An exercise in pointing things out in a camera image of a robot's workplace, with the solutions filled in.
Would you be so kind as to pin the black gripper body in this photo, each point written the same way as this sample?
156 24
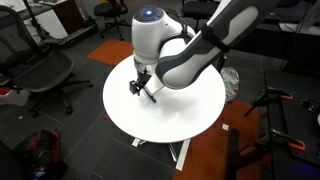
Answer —
143 76

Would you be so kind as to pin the teal dry-erase marker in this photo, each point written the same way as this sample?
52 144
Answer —
151 97

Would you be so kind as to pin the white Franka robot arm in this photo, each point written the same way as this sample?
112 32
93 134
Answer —
186 56

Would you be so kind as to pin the black padded office chair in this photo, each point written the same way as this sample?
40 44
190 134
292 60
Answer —
110 8
196 10

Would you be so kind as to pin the white table base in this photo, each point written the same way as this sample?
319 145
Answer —
183 155

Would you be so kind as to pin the white plastic bag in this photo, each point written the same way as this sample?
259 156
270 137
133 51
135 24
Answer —
230 81

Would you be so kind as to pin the small white floor tag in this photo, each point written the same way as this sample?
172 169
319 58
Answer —
225 127

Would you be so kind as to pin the black mesh office chair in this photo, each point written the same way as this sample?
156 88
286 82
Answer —
43 71

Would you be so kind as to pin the dark wooden cabinet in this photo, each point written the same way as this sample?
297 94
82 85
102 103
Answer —
68 15

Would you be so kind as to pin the red and black backpack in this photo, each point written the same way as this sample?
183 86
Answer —
40 153

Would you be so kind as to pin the white and red floor object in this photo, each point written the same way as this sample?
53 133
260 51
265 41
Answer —
13 98

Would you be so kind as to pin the black office desk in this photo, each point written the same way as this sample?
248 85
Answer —
266 41

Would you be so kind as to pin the black breadboard robot table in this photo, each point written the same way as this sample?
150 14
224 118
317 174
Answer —
293 116

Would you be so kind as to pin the white paper sheet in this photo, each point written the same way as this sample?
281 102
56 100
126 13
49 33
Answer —
300 29

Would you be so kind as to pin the black mounting bracket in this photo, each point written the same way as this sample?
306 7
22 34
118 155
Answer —
308 105

